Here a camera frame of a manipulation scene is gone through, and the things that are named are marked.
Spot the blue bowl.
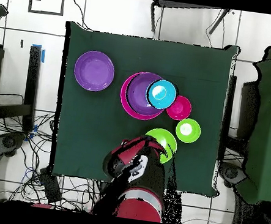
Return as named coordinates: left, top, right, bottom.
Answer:
left=144, top=77, right=179, bottom=112

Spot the purple bowl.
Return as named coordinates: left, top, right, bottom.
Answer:
left=71, top=48, right=118, bottom=94
left=123, top=69, right=170, bottom=119

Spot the black power box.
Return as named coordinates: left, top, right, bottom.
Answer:
left=35, top=166, right=66, bottom=206

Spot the small green bowl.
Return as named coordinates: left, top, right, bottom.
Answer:
left=174, top=116, right=204, bottom=145

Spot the black metal stool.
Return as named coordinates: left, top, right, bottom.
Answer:
left=146, top=0, right=232, bottom=42

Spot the large pink bowl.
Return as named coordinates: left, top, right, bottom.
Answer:
left=116, top=69, right=170, bottom=123

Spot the black floor stand base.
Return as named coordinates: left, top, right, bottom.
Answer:
left=217, top=160, right=249, bottom=190
left=0, top=129, right=27, bottom=161

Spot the black stand with blue tape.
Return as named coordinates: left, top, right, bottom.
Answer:
left=0, top=39, right=47, bottom=133

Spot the dark green tablecloth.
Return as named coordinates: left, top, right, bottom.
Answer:
left=46, top=20, right=242, bottom=199

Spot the large green bowl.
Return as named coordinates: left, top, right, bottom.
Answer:
left=141, top=126, right=180, bottom=166

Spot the small red bowl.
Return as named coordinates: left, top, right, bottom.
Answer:
left=164, top=94, right=194, bottom=123

